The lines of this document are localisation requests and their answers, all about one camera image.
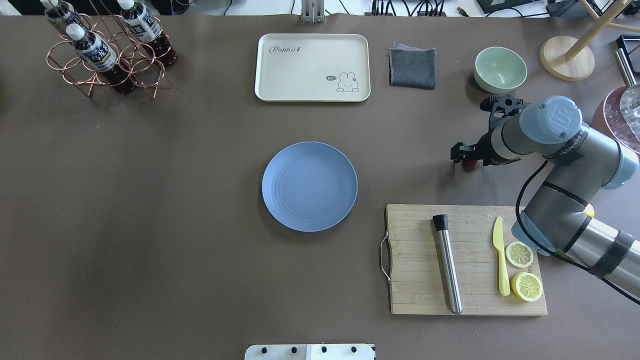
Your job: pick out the lemon half lower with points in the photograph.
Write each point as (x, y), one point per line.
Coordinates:
(527, 286)

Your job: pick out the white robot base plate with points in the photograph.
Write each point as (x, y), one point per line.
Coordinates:
(311, 351)

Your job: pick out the pink ice bucket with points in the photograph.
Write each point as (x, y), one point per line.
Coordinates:
(609, 120)

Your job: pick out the steel muddler black tip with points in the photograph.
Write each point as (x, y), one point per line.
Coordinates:
(446, 250)

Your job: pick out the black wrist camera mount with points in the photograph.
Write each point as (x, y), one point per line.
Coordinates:
(501, 108)

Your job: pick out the wooden stand with base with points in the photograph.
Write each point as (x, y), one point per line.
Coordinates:
(570, 59)

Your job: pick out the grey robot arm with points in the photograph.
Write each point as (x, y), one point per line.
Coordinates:
(584, 161)

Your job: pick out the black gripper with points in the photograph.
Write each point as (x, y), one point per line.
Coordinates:
(483, 148)

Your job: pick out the green bowl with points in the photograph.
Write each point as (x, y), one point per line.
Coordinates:
(499, 70)

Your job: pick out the grey folded cloth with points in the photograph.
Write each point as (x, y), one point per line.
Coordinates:
(413, 67)

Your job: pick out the copper wire bottle rack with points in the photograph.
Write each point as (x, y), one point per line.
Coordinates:
(147, 73)

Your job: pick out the dark drink bottle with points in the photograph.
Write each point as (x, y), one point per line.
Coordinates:
(60, 14)
(147, 31)
(101, 57)

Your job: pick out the dark drink bottle front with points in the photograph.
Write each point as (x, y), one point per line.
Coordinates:
(101, 57)

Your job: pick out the lemon slice upper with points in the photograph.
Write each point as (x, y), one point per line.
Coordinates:
(519, 255)

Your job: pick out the yellow plastic knife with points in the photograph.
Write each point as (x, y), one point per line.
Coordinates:
(499, 245)

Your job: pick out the cream rabbit tray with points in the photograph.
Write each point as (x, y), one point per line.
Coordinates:
(318, 67)

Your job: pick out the red strawberry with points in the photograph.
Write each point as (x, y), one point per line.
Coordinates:
(469, 166)

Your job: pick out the dark drink bottle right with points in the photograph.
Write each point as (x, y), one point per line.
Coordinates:
(147, 31)

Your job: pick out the metal ice scoop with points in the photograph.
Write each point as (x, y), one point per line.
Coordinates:
(629, 103)

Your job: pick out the dark drink bottle left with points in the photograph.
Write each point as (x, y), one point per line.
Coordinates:
(60, 14)

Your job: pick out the blue round plate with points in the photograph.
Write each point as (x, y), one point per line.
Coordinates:
(309, 186)

